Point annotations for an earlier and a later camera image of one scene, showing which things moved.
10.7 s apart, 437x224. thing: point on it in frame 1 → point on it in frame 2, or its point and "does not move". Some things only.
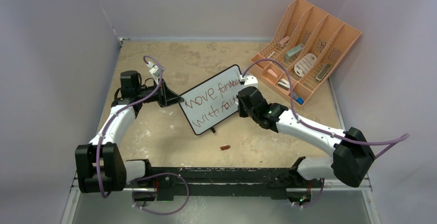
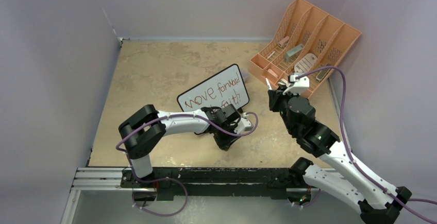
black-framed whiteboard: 214,102 does not move
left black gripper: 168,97 → 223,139
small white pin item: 271,54 does not move
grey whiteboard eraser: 323,71 does not move
